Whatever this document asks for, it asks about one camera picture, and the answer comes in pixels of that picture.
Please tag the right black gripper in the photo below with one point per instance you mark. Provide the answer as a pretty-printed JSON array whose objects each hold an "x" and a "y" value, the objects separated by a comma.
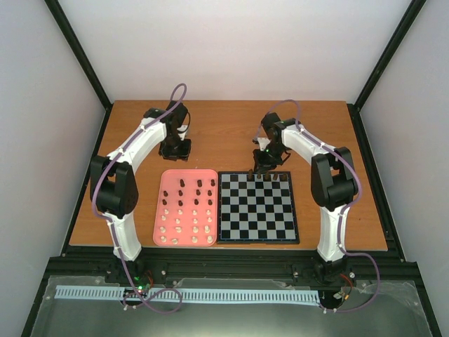
[{"x": 262, "y": 165}]

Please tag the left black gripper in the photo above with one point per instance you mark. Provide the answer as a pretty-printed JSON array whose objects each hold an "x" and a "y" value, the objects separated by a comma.
[{"x": 183, "y": 155}]

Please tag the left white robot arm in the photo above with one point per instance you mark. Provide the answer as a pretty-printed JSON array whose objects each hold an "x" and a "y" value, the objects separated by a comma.
[{"x": 113, "y": 188}]

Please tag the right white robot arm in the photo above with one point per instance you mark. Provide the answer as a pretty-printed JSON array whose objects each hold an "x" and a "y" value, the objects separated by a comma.
[{"x": 334, "y": 184}]

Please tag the black and white chessboard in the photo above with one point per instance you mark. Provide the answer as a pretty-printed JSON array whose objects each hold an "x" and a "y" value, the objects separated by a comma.
[{"x": 256, "y": 212}]

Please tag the pink plastic tray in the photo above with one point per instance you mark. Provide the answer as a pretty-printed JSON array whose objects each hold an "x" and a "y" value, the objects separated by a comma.
[{"x": 170, "y": 181}]

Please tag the black aluminium base frame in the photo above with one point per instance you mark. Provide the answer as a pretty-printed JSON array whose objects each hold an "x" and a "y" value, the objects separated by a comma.
[{"x": 85, "y": 261}]

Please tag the left black frame post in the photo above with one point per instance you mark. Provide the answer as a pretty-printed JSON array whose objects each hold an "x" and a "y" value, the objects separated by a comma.
[{"x": 72, "y": 40}]

